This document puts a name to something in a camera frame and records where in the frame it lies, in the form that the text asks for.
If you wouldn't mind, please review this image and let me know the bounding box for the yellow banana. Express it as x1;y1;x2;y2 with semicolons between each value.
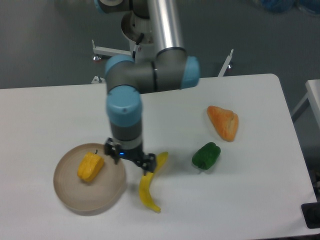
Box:
138;151;169;213

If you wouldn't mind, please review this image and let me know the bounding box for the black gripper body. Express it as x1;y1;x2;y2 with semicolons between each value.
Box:
113;143;147;165

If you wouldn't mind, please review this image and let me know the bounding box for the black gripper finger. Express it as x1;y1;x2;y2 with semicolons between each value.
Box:
104;137;121;165
134;153;157;176

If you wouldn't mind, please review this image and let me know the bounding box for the beige round plate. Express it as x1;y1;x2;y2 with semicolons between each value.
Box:
53;143;126;215

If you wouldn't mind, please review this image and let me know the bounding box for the orange bread wedge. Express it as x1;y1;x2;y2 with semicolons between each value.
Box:
206;105;239;142

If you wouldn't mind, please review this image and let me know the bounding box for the green bell pepper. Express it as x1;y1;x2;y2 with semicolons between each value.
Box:
191;142;221;170

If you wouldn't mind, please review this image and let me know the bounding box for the blue object top right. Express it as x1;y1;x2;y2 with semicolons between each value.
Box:
256;0;320;17

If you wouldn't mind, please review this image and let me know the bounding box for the black device at table edge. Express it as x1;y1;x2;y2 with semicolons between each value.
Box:
301;202;320;229

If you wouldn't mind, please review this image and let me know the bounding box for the yellow bell pepper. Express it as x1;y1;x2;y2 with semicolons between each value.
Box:
77;152;105;182

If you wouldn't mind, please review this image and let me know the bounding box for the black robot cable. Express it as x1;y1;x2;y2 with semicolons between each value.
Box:
131;32;145;61

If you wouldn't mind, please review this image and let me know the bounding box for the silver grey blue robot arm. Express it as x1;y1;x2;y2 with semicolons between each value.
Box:
94;0;200;173

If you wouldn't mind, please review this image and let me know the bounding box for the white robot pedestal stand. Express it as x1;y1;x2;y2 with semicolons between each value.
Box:
90;12;235;85

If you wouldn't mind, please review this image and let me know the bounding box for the white side table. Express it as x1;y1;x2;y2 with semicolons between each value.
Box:
289;79;320;201

